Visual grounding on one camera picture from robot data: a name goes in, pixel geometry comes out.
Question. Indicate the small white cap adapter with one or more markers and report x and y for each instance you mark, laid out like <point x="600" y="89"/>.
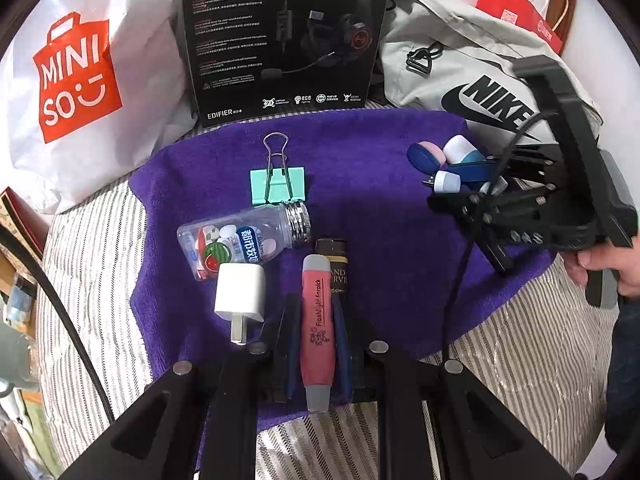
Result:
<point x="443" y="182"/>

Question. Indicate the grey Nike bag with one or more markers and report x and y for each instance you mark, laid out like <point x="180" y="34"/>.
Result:
<point x="447" y="55"/>

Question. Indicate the striped bed quilt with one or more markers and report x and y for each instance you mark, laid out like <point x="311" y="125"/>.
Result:
<point x="544" y="354"/>

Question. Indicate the person right hand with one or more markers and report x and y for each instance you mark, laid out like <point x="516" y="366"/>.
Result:
<point x="625" y="261"/>

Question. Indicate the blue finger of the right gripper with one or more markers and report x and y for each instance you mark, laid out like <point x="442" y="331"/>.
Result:
<point x="474" y="172"/>
<point x="494" y="189"/>

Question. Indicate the clear candy bottle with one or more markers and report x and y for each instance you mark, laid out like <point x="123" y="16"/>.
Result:
<point x="256" y="235"/>

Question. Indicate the red paper bag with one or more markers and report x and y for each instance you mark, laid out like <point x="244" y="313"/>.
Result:
<point x="524" y="14"/>

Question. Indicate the pink highlighter pen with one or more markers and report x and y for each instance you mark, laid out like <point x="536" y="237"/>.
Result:
<point x="317" y="344"/>

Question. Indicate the black headset box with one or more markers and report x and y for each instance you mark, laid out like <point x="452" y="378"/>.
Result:
<point x="256" y="58"/>

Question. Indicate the pink blue round case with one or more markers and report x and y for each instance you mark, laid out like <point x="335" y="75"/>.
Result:
<point x="426" y="157"/>

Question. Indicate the purple towel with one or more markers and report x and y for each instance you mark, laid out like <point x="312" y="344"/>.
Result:
<point x="410" y="272"/>

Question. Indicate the teal binder clip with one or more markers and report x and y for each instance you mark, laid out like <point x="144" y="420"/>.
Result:
<point x="278" y="182"/>

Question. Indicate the brown notebook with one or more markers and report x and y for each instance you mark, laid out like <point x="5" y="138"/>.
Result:
<point x="23" y="222"/>

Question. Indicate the blue white tube bottle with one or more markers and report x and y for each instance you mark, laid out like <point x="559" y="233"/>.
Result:
<point x="459" y="150"/>

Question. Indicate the white charger plug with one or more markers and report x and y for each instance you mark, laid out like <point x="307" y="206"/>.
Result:
<point x="240" y="297"/>

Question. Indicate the black gold small bottle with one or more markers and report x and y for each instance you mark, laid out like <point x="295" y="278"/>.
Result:
<point x="335" y="250"/>

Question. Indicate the white Miniso shopping bag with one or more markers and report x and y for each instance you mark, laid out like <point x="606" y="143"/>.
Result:
<point x="90" y="90"/>

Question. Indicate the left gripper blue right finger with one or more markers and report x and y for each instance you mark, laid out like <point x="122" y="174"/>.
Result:
<point x="352" y="336"/>

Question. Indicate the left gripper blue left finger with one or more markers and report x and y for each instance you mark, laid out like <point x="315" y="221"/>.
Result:
<point x="286" y="351"/>

